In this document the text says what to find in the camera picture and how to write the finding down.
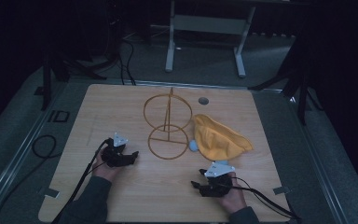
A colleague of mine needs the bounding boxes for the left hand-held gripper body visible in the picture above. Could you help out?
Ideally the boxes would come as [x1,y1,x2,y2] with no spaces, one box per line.
[101,132,131,169]

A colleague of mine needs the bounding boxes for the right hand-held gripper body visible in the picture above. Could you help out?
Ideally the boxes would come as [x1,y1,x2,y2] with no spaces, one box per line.
[198,161,237,198]

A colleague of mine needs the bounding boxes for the yellow cloth hat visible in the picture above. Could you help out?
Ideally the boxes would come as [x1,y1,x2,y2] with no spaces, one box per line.
[188,113,255,166]

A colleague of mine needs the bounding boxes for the gold wire ring stand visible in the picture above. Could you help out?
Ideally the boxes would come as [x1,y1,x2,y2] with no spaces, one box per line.
[143,87,194,161]

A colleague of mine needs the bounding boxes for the person's left hand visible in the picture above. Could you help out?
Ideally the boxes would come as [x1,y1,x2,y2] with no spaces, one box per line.
[91,148,123,183]

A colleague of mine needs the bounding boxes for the person's right hand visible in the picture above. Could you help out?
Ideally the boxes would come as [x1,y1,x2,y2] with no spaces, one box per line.
[218,176,248,216]

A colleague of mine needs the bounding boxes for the grey tape piece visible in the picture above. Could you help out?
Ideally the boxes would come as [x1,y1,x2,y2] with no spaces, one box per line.
[37,186,61,199]
[272,185,292,196]

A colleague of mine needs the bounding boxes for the black floor marking tape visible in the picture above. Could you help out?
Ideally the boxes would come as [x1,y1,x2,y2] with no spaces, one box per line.
[47,109,71,123]

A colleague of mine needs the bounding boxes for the black tripod stand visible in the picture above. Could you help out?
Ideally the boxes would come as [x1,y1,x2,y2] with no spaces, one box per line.
[248,36,324,126]
[34,40,108,111]

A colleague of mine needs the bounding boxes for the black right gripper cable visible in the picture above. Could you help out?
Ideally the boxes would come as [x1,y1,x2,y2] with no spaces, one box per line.
[229,176,301,221]

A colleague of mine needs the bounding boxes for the black looped floor cable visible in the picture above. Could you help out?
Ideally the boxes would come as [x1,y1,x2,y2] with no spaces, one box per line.
[0,133,63,224]

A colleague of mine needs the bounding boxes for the black hanging cables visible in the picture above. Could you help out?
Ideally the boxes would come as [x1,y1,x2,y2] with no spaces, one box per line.
[105,0,138,87]

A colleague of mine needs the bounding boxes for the white metal desk frame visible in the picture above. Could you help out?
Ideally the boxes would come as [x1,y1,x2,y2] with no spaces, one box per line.
[164,0,257,78]

